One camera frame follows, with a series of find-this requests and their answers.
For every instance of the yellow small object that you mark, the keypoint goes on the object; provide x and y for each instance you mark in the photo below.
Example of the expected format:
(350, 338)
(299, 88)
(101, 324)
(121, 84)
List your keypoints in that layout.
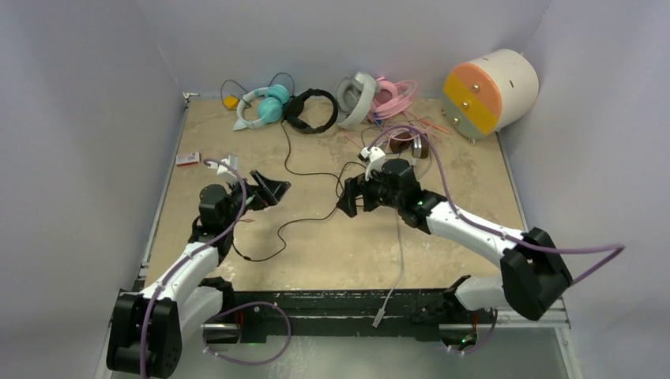
(230, 102)

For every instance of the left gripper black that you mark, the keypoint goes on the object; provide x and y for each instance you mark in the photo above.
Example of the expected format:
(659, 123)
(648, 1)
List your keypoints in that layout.
(266, 193)

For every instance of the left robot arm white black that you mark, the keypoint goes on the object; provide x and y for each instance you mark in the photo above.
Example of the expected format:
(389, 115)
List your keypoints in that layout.
(148, 328)

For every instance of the brown headphones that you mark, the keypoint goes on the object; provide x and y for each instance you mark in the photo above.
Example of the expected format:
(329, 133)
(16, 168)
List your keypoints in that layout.
(417, 144)

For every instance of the teal white cat headphones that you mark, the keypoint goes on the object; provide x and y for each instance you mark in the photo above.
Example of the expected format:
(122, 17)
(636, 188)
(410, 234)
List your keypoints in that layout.
(270, 109)

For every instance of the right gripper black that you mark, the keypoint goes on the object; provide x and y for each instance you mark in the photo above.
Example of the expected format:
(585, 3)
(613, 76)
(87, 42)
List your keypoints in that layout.
(356, 186)

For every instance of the small red white box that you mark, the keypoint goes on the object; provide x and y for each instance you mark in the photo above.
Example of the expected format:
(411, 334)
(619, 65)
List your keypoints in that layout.
(187, 159)

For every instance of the round drawer cabinet orange yellow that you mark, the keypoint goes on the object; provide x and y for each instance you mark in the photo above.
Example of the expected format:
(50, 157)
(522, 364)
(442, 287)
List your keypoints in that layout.
(485, 94)

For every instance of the grey white headphones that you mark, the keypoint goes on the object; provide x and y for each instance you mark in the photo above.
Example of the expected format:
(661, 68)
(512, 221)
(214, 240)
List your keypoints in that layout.
(354, 97)

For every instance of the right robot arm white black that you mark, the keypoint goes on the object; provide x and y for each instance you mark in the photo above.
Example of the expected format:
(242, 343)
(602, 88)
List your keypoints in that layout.
(530, 279)

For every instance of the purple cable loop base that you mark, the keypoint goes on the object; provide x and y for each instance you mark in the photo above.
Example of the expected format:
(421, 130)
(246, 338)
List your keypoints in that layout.
(255, 336)

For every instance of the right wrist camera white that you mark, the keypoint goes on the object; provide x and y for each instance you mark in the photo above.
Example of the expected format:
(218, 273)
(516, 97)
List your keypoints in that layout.
(373, 158)

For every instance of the pink headphones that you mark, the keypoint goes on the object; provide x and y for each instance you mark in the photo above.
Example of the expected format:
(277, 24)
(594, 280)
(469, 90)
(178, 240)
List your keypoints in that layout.
(393, 98)

